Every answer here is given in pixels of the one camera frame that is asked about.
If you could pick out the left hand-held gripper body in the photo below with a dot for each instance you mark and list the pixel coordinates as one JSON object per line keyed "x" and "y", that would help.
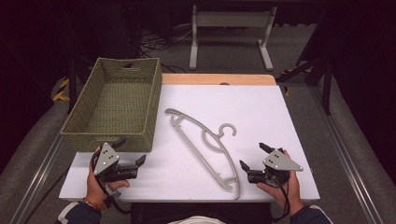
{"x": 107, "y": 161}

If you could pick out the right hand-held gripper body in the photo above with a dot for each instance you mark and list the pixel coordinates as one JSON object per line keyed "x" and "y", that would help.
{"x": 275, "y": 168}

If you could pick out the green woven basket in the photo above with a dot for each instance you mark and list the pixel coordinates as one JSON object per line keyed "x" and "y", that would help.
{"x": 121, "y": 102}

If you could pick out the grey plastic clothes hanger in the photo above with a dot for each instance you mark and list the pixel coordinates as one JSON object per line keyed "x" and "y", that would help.
{"x": 193, "y": 125}

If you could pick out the person's right hand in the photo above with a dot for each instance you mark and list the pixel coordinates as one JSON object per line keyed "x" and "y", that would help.
{"x": 288, "y": 194}

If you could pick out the person's left hand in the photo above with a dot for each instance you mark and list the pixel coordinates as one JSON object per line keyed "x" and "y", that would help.
{"x": 95, "y": 189}

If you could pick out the white table board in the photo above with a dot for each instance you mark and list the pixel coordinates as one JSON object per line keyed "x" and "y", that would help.
{"x": 236, "y": 105}

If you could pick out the person's white clothing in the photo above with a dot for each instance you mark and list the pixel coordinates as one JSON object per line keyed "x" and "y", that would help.
{"x": 196, "y": 220}

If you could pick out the yellow black striped tape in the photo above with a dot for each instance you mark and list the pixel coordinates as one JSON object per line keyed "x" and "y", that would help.
{"x": 61, "y": 90}

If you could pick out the black metal stand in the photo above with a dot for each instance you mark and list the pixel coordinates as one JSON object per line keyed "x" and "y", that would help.
{"x": 320, "y": 73}

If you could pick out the aluminium rail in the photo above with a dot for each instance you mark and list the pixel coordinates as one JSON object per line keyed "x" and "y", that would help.
{"x": 37, "y": 177}
{"x": 348, "y": 155}

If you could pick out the grey metal stand frame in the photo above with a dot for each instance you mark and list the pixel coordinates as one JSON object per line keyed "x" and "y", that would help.
{"x": 232, "y": 20}

